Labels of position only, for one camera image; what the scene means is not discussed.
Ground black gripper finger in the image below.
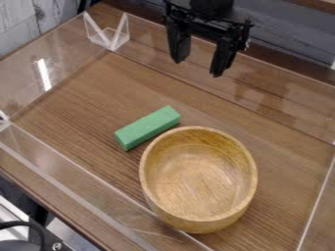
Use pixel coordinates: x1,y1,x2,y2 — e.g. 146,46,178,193
210,35,239,77
167,19,191,64

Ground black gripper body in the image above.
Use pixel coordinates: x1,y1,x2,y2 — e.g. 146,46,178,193
164,0,252,42

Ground green rectangular block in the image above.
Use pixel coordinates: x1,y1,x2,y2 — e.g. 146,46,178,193
114,106,180,151

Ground brown wooden bowl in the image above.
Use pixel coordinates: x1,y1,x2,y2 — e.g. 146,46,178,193
139,126,258,234

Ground clear acrylic tray walls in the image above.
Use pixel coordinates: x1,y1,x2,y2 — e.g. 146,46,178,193
0,14,335,251

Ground clear acrylic corner bracket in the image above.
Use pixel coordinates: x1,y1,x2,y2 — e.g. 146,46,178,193
83,13,130,52

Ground black metal table bracket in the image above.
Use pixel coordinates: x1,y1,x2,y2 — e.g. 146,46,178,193
28,221,75,251

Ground black cable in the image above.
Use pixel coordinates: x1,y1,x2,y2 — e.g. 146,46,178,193
0,221,47,251

